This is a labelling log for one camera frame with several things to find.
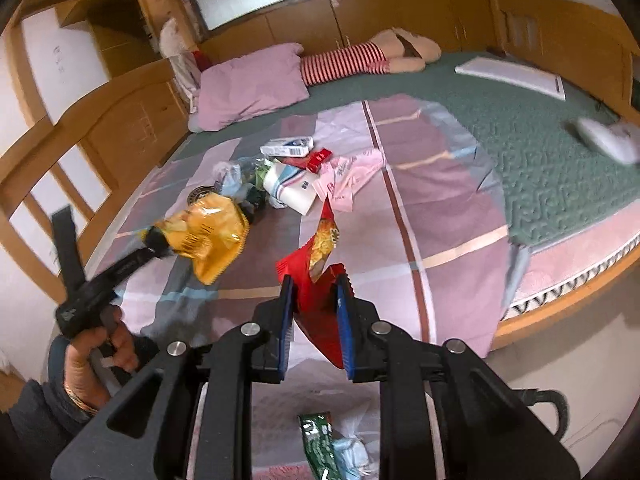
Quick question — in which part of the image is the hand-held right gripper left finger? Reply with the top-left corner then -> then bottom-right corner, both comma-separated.
50,276 -> 296,480

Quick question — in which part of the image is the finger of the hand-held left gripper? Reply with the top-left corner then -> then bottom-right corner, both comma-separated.
85,227 -> 177,301
51,206 -> 88,292

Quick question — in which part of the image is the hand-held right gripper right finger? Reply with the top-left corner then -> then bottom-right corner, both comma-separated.
335,272 -> 581,480

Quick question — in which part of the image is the yellow snack bag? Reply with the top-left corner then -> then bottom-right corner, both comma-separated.
152,195 -> 251,286

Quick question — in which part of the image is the red snack bag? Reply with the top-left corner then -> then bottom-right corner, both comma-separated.
275,197 -> 358,370

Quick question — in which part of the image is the white plastic garbage bag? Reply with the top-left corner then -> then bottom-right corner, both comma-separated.
327,407 -> 383,480

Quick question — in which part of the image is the person's left forearm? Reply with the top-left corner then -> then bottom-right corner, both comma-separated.
0,335 -> 163,480

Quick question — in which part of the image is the person's left hand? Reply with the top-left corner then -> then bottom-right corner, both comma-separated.
62,305 -> 143,413

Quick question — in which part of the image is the round dark badge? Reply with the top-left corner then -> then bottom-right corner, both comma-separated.
186,186 -> 221,207

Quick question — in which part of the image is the green snack packet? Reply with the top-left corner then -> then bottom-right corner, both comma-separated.
297,412 -> 336,480

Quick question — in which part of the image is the light blue crumpled paper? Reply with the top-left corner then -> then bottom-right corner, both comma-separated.
332,437 -> 371,476

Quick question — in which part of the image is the thin white plastic bag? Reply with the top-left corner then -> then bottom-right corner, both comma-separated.
212,157 -> 273,211

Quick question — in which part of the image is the white paper cup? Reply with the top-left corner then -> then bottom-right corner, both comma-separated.
262,162 -> 321,216

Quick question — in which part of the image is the pink patchwork blanket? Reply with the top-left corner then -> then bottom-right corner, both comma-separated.
95,94 -> 531,361

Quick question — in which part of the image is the pink plastic bag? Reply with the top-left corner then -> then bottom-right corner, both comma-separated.
312,150 -> 386,213

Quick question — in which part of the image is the red cigarette box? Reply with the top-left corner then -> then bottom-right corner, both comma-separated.
302,147 -> 333,173

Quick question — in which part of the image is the white and blue carton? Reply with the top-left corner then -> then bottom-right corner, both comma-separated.
260,136 -> 315,158

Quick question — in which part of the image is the pink pillow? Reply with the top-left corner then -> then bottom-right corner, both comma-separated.
187,42 -> 311,133

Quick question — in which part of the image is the pink mattress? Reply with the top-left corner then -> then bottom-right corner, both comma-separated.
495,210 -> 640,321

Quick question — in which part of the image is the white cloth bundle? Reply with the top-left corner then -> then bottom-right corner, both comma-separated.
159,17 -> 193,58

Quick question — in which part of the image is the striped plush doll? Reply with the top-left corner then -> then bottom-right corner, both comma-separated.
299,27 -> 443,87

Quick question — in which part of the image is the white flat box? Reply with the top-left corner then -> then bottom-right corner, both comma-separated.
454,55 -> 567,102

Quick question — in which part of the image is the white blurred object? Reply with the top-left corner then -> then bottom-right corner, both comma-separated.
565,117 -> 640,166

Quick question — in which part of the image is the wooden bed frame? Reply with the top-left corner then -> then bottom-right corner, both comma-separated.
0,57 -> 640,351

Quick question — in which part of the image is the black cable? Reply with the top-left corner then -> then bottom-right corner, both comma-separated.
510,387 -> 571,443

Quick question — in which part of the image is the wooden wall cabinet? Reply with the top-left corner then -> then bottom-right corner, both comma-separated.
197,0 -> 501,61

